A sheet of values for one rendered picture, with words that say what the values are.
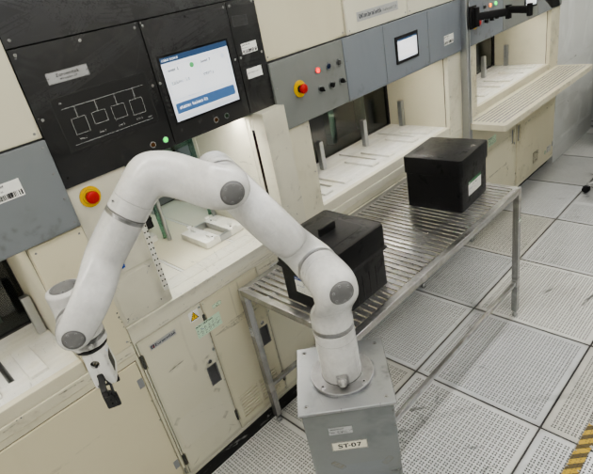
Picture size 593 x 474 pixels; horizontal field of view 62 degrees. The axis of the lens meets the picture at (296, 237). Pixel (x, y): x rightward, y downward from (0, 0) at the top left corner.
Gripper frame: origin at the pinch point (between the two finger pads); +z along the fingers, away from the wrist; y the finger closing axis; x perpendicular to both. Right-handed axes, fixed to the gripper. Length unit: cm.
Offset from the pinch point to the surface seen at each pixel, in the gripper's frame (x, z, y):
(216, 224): -46, 11, 105
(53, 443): 32, 36, 34
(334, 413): -52, 27, -11
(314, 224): -76, 0, 50
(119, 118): -22, -54, 59
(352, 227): -86, 0, 39
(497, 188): -178, 25, 73
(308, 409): -46, 25, -8
